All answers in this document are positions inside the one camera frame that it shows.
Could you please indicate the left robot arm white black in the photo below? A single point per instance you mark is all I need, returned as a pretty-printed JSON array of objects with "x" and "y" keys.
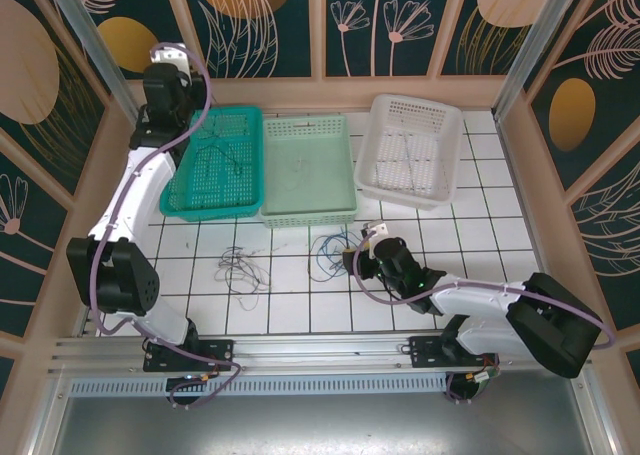
[{"x": 140, "y": 190}]

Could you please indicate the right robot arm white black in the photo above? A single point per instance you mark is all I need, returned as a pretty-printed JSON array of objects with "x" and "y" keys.
[{"x": 475, "y": 295}]

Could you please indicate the light green plastic tray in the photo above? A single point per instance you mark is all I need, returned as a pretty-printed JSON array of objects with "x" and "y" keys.
[{"x": 307, "y": 190}]

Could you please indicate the white plastic basket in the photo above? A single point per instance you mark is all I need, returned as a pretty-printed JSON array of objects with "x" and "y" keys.
[{"x": 405, "y": 155}]

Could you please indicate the teal plastic basket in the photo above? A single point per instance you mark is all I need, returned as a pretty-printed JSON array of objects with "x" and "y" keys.
[{"x": 215, "y": 195}]

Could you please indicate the metal sheet panel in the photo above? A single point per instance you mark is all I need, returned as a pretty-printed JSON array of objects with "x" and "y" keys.
[{"x": 320, "y": 425}]

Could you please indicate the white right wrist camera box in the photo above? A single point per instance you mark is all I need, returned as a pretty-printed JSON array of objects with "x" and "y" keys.
[{"x": 375, "y": 229}]

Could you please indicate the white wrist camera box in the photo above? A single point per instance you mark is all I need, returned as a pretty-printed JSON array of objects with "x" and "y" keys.
[
  {"x": 177, "y": 60},
  {"x": 375, "y": 229}
]

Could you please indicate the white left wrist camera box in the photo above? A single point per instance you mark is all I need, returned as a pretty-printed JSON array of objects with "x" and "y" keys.
[{"x": 177, "y": 60}]

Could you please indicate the aluminium frame post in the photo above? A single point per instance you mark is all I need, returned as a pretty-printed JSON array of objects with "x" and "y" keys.
[
  {"x": 540, "y": 45},
  {"x": 100, "y": 50}
]

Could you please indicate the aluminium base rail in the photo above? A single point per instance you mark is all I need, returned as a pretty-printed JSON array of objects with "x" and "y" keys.
[{"x": 325, "y": 345}]

